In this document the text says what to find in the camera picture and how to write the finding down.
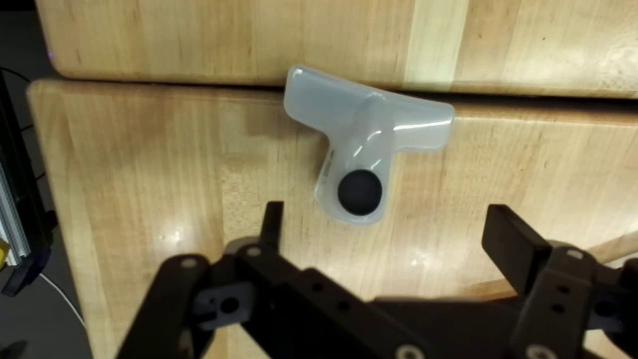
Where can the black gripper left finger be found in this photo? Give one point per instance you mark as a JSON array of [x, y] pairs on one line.
[[291, 299]]

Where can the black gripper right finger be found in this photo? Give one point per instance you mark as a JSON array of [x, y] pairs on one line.
[[518, 251]]

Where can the translucent white T-shaped nozzle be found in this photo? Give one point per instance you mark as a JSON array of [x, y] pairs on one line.
[[361, 125]]

